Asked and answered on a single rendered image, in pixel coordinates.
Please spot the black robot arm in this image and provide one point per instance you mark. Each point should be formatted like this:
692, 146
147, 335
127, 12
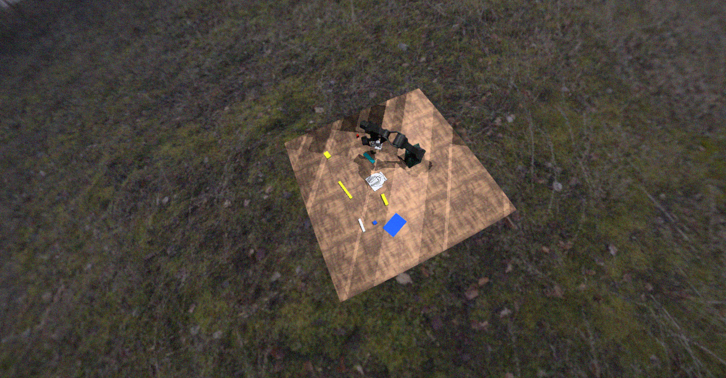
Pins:
399, 142

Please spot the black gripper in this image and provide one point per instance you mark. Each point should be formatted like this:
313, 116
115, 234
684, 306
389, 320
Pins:
366, 140

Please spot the blue flat plate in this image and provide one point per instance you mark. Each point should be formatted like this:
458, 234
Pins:
394, 225

